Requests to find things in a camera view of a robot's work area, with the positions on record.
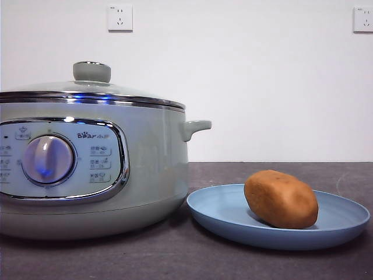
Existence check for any brown potato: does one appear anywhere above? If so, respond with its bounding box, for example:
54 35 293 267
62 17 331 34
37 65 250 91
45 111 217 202
244 170 319 229

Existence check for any glass lid with green knob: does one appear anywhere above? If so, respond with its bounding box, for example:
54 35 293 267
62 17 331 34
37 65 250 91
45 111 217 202
0 61 186 111

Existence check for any pale green electric steamer pot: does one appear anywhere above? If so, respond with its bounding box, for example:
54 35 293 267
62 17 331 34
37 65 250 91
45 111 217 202
0 101 212 240

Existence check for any blue round plate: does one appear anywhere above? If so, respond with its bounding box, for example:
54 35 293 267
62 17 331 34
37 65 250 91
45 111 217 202
186 183 371 251

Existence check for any white round steamer dial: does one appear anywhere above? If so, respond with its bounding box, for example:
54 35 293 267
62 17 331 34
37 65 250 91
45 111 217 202
22 135 76 185

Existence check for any white wall socket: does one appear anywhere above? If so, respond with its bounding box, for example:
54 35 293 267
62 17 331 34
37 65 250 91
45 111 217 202
353 6 373 33
108 4 133 32

